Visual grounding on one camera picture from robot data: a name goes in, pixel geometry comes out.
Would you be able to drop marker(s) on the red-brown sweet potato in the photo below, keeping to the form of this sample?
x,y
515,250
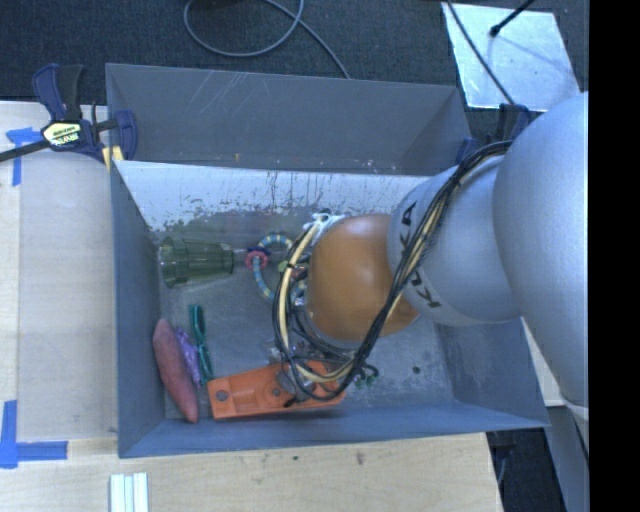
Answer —
x,y
175,370

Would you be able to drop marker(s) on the grey metal bin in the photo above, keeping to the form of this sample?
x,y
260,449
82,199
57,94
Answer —
x,y
280,120

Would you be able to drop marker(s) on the purple toy grapes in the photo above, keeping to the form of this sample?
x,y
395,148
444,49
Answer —
x,y
189,352

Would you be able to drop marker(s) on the pale wood flat board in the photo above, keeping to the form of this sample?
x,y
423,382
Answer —
x,y
65,300

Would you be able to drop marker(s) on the orange plastic tool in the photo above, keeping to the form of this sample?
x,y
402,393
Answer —
x,y
240,395

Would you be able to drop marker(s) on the green clear glass cup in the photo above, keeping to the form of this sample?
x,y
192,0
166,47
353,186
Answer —
x,y
200,260

